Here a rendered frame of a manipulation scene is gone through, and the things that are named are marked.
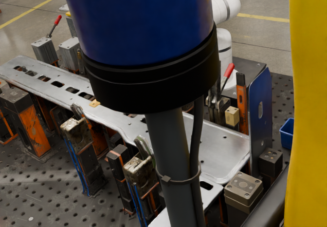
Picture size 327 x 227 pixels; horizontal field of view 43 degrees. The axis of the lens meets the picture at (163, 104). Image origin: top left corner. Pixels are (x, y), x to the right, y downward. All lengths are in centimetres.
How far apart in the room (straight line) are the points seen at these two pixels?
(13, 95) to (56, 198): 46
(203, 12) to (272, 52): 360
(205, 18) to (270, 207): 30
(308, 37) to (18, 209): 160
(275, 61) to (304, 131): 332
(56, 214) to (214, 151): 70
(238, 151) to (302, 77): 101
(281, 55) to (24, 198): 260
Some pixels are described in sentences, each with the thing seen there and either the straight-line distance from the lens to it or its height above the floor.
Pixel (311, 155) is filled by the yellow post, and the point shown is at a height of 166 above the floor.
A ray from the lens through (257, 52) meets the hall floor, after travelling 380.
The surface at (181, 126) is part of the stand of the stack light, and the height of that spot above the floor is 175.
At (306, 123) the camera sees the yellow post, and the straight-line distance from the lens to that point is 34.
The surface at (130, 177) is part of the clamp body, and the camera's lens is 127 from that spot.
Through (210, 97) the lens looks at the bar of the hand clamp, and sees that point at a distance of 141.
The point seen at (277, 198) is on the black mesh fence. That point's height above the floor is 155.
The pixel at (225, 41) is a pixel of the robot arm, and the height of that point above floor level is 103.
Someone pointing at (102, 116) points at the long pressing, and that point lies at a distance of 157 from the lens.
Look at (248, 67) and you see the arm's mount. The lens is 208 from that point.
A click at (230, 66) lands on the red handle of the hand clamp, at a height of 114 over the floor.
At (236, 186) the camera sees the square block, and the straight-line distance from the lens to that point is 113.
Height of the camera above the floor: 190
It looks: 36 degrees down
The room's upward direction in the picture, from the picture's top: 11 degrees counter-clockwise
